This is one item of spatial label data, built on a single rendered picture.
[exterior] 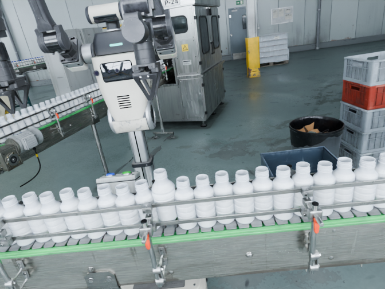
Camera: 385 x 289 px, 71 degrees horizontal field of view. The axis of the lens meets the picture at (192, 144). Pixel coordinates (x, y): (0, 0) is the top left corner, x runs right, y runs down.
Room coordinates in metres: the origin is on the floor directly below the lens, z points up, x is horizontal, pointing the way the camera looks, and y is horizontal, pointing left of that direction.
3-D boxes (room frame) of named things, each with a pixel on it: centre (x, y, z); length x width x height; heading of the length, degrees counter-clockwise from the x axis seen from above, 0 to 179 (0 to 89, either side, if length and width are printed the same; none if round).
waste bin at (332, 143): (2.23, -1.12, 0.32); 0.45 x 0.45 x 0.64
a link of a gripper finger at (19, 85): (0.89, 0.54, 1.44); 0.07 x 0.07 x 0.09; 87
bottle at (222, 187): (0.69, -0.07, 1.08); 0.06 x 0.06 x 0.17
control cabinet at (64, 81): (6.59, 2.58, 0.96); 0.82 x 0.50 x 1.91; 159
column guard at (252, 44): (8.17, -2.11, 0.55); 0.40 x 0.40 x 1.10; 87
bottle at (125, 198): (0.69, 0.22, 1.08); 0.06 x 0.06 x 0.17
